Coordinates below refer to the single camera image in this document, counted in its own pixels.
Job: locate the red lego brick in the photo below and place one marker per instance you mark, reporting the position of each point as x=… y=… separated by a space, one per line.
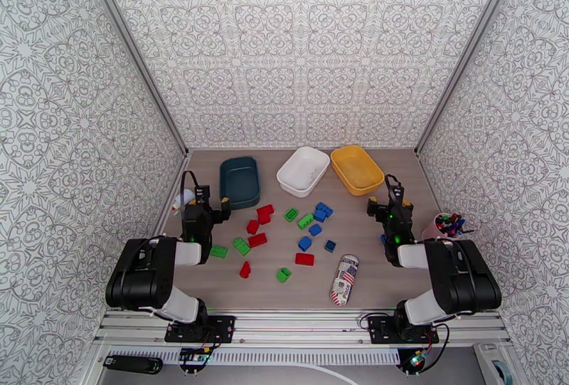
x=264 y=219
x=245 y=270
x=304 y=259
x=265 y=209
x=252 y=227
x=258 y=240

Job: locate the green lego brick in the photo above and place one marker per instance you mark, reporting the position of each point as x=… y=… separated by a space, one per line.
x=241 y=246
x=291 y=214
x=305 y=221
x=218 y=251
x=283 y=275

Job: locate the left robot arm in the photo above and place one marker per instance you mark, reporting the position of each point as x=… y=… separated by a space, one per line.
x=138 y=283

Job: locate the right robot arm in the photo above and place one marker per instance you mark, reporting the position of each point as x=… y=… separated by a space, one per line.
x=462 y=277

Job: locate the white glue bottle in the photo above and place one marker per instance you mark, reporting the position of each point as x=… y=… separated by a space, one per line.
x=186 y=198

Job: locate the pink cup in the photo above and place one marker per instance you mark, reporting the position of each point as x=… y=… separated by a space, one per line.
x=429 y=230

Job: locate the dark teal plastic container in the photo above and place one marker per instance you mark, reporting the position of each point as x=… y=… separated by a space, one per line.
x=239 y=181

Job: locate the yellow plastic container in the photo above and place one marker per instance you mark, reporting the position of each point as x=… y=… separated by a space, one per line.
x=357 y=170

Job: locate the purple marker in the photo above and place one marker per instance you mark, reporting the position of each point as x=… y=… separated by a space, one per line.
x=451 y=232

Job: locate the blue marker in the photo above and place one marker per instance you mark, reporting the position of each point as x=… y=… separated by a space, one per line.
x=459 y=222

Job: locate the flag print pencil case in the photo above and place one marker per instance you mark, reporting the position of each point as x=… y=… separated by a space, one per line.
x=344 y=279

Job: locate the white plastic container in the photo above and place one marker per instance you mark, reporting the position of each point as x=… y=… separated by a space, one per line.
x=302 y=170

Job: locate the black handheld device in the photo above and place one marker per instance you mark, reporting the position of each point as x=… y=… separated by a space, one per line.
x=133 y=364

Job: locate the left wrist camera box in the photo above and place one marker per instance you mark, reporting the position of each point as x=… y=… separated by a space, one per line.
x=201 y=193

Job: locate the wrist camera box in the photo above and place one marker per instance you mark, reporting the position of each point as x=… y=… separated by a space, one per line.
x=395 y=195
x=201 y=193

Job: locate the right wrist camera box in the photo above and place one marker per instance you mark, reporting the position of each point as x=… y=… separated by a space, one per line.
x=395 y=195

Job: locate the aluminium table edge rail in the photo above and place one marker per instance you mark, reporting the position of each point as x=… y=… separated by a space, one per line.
x=429 y=181
x=171 y=201

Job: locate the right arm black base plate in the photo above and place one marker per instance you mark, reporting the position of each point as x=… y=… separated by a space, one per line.
x=380 y=330

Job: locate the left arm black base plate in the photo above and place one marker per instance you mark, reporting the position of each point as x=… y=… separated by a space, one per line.
x=222 y=328

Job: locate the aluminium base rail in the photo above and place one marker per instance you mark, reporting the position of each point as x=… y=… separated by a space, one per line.
x=302 y=328

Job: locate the aluminium frame post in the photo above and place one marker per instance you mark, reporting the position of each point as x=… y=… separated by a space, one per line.
x=133 y=54
x=467 y=45

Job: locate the grey metal bracket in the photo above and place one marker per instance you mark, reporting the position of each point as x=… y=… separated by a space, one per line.
x=489 y=361

